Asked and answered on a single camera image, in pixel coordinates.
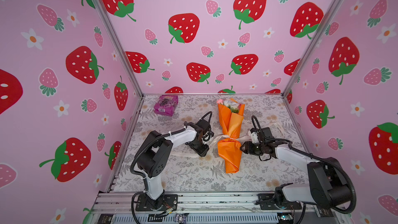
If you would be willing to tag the orange wrapping paper sheet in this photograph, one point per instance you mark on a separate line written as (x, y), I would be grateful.
(229, 149)

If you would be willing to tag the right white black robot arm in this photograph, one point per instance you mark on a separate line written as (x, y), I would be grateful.
(329, 186)

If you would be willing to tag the purple snack packet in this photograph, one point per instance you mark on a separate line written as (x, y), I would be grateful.
(166, 105)

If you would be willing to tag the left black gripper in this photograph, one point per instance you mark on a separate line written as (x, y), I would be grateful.
(203, 151)

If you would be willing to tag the aluminium frame rail base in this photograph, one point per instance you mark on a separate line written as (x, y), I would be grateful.
(208, 208)

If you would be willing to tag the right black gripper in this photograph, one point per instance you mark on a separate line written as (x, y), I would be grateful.
(247, 148)

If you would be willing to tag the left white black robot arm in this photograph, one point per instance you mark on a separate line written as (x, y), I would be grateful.
(153, 155)

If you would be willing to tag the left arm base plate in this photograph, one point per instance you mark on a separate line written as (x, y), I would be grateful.
(164, 202)

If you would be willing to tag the white printed ribbon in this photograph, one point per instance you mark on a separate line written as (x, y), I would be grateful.
(276, 128)

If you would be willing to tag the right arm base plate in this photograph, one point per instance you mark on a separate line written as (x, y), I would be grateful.
(272, 202)

